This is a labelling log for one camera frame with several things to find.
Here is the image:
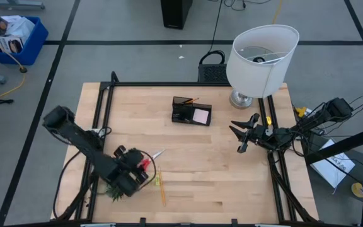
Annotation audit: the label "thin yellow cable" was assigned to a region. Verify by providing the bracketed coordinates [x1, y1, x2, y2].
[272, 0, 284, 25]

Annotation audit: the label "black tower case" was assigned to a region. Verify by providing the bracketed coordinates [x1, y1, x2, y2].
[160, 0, 193, 30]

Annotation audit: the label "white printed package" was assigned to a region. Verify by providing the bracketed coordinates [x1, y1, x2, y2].
[0, 35, 25, 54]
[0, 15, 36, 38]

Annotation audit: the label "black camera rig beam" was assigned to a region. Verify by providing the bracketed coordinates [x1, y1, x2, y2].
[304, 122, 363, 227]

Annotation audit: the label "black cable tangle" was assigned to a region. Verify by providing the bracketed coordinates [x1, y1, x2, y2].
[206, 0, 272, 12]

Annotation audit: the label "black power cable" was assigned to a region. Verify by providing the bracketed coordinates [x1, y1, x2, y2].
[208, 0, 225, 53]

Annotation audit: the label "yellow floor cable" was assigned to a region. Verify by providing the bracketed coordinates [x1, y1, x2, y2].
[0, 28, 28, 103]

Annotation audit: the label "black left camera cable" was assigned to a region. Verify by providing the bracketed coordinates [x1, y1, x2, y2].
[137, 149, 157, 192]

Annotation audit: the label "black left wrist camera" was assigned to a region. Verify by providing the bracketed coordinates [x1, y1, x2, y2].
[113, 144, 144, 170]

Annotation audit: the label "black mesh desk organizer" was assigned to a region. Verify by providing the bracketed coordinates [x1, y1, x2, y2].
[171, 96, 213, 127]

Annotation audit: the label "green succulent in pot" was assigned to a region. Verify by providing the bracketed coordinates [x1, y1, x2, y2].
[105, 184, 125, 202]

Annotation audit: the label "white shade table lamp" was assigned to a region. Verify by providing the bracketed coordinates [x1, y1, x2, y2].
[226, 24, 301, 110]

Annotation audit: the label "yellow blue disc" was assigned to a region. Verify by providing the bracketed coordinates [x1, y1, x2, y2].
[350, 181, 363, 200]

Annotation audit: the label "blue plastic bin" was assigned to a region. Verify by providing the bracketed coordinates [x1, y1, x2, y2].
[0, 16, 49, 66]

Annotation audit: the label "red-handled scissors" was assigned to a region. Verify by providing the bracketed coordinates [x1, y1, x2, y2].
[139, 148, 166, 170]

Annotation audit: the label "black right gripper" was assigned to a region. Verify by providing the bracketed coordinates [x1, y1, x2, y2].
[228, 112, 285, 154]

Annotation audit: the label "white printed cardboard box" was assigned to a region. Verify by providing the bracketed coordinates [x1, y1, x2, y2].
[311, 138, 357, 189]

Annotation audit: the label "pink sticky note pad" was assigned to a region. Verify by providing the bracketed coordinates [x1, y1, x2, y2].
[192, 108, 210, 125]

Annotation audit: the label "black left base cable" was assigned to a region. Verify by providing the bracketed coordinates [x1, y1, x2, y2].
[52, 151, 89, 220]

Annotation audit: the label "black mesh box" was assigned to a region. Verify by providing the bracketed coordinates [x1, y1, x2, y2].
[197, 50, 231, 83]

